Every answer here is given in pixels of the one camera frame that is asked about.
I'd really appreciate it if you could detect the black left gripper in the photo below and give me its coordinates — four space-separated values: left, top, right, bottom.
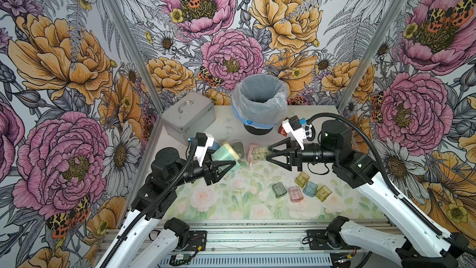
169 149 236 188

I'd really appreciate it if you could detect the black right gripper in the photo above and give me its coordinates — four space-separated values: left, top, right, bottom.
267 137 339 171

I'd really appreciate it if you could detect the mint green pencil sharpener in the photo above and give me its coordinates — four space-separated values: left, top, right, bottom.
211 143 240 174

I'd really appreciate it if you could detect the dark green pencil sharpener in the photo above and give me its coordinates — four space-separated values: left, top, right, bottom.
232 141 245 160

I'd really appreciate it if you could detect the yellow transparent shavings tray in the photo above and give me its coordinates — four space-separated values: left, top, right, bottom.
295 172 310 188

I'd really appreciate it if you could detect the grey green shavings tray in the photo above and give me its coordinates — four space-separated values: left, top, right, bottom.
271 182 288 199

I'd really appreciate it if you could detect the pink transparent shavings tray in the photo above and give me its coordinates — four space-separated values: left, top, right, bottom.
288 186 304 203

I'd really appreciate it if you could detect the blue transparent shavings tray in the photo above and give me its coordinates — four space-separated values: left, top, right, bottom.
303 181 318 197

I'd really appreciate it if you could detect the pink pencil sharpener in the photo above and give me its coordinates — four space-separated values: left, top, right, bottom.
247 144 257 165

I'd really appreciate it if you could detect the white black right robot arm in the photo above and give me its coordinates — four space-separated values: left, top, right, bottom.
266 113 476 268

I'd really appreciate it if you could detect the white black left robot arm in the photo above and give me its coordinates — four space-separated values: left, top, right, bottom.
96 147 238 268

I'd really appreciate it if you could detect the red white cardboard box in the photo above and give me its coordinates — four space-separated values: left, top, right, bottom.
278 125 288 137

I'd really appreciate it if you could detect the floral table mat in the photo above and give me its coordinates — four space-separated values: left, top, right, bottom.
164 161 385 221

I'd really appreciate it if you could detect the silver metal case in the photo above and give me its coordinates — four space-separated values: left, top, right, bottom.
161 92 215 145

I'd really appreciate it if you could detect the black bin with plastic liner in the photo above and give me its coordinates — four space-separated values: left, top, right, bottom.
231 74 290 135

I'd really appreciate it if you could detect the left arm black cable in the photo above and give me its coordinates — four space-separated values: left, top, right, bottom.
98 139 200 268

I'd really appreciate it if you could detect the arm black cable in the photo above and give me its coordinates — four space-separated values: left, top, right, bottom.
98 139 200 268
306 112 476 258

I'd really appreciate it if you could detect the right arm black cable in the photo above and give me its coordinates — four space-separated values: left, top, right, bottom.
306 112 476 258

